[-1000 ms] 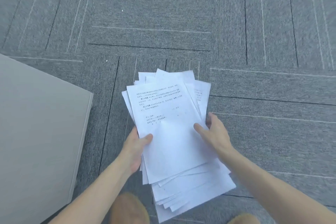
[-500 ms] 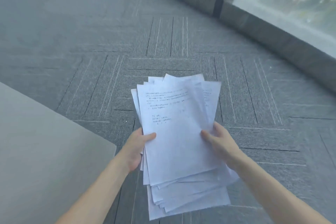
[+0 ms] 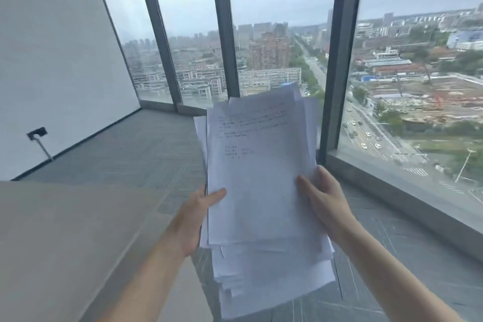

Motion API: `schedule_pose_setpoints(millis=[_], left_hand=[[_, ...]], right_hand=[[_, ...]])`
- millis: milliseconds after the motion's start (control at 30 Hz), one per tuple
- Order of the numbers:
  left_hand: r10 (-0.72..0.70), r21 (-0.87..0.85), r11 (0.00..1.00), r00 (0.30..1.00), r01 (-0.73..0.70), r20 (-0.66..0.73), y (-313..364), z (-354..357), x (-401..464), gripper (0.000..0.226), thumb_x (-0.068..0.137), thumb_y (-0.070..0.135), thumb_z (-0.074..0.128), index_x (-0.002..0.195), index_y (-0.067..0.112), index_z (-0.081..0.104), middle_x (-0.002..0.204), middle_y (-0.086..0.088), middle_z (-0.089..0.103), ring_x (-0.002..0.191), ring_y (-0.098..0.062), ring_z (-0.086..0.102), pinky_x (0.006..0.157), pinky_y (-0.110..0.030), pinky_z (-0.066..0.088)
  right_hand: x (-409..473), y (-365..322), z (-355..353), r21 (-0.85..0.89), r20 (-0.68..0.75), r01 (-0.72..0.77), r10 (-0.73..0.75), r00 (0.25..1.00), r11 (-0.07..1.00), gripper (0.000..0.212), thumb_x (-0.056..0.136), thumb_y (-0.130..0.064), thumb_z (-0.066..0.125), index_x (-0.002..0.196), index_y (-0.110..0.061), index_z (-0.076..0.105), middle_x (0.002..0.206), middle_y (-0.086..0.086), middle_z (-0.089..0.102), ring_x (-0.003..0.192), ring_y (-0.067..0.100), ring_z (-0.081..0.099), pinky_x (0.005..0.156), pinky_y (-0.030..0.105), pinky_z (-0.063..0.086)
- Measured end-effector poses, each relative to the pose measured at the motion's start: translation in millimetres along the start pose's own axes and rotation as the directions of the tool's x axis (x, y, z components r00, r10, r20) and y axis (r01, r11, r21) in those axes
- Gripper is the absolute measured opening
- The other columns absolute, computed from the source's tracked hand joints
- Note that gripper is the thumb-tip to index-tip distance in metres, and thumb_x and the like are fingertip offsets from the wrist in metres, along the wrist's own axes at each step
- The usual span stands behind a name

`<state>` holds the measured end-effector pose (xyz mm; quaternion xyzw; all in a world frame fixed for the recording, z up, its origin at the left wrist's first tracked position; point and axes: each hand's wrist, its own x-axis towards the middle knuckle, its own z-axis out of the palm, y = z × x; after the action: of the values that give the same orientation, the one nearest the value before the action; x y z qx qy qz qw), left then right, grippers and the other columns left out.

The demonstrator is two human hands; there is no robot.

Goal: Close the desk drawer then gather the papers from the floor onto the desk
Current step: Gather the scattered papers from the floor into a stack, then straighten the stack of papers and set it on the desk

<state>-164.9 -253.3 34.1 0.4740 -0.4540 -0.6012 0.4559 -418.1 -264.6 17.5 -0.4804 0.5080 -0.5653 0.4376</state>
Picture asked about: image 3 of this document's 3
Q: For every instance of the person's right hand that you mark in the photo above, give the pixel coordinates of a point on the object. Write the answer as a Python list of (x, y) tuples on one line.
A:
[(332, 208)]

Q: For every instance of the person's left hand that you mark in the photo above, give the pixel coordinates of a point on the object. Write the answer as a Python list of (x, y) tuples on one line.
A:
[(188, 221)]

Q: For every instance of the person's right thumb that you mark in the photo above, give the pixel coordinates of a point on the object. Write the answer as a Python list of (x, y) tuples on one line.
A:
[(307, 191)]

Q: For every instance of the person's left thumb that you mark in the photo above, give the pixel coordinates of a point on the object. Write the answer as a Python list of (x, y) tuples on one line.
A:
[(215, 197)]

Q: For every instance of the black phone on selfie stick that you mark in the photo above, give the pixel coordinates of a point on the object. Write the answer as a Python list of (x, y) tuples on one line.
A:
[(39, 137)]

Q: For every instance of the person's right forearm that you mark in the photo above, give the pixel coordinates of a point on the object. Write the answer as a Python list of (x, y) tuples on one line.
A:
[(396, 280)]

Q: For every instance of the person's left forearm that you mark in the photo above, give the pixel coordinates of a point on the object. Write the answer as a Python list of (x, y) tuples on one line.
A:
[(141, 284)]

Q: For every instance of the stack of white printed papers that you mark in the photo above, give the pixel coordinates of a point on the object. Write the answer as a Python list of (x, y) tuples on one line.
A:
[(256, 189)]

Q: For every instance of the dark grey window mullion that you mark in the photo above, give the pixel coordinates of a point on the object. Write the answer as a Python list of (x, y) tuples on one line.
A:
[(341, 57), (225, 27), (157, 31)]

